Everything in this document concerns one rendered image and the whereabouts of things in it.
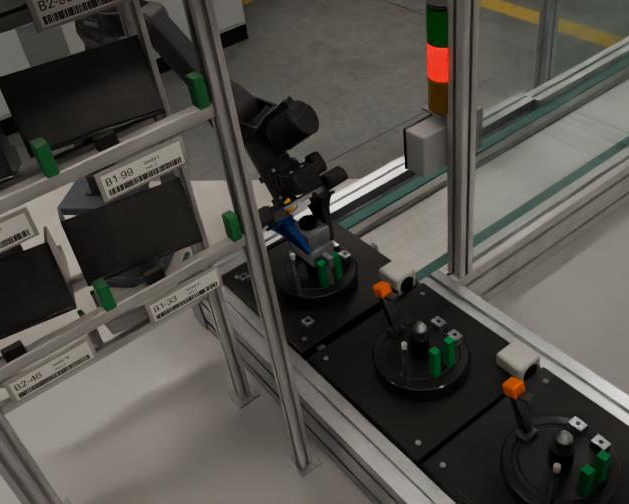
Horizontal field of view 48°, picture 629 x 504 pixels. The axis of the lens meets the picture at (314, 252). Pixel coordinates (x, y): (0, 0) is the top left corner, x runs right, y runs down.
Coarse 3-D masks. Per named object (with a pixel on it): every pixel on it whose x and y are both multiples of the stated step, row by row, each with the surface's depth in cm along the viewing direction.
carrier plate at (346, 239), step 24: (336, 240) 128; (360, 240) 127; (360, 264) 122; (384, 264) 121; (240, 288) 121; (360, 288) 117; (288, 312) 115; (312, 312) 114; (336, 312) 114; (360, 312) 113; (288, 336) 111; (312, 336) 110; (336, 336) 112
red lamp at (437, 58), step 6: (432, 48) 95; (438, 48) 94; (444, 48) 94; (432, 54) 95; (438, 54) 95; (444, 54) 94; (432, 60) 96; (438, 60) 95; (444, 60) 95; (432, 66) 96; (438, 66) 96; (444, 66) 95; (432, 72) 97; (438, 72) 96; (444, 72) 96; (432, 78) 98; (438, 78) 97; (444, 78) 97
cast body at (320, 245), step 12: (312, 216) 113; (300, 228) 113; (312, 228) 112; (324, 228) 112; (312, 240) 112; (324, 240) 114; (300, 252) 116; (312, 252) 113; (324, 252) 114; (312, 264) 114
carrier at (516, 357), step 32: (416, 288) 116; (384, 320) 111; (416, 320) 108; (448, 320) 110; (320, 352) 108; (352, 352) 107; (384, 352) 104; (416, 352) 101; (448, 352) 98; (480, 352) 104; (512, 352) 101; (352, 384) 102; (384, 384) 101; (416, 384) 98; (448, 384) 98; (480, 384) 100; (384, 416) 97; (416, 416) 97; (448, 416) 96; (480, 416) 97; (416, 448) 93
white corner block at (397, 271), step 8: (392, 264) 118; (400, 264) 118; (408, 264) 118; (384, 272) 117; (392, 272) 116; (400, 272) 116; (408, 272) 116; (384, 280) 118; (392, 280) 115; (400, 280) 115; (408, 280) 116; (400, 288) 116; (408, 288) 117
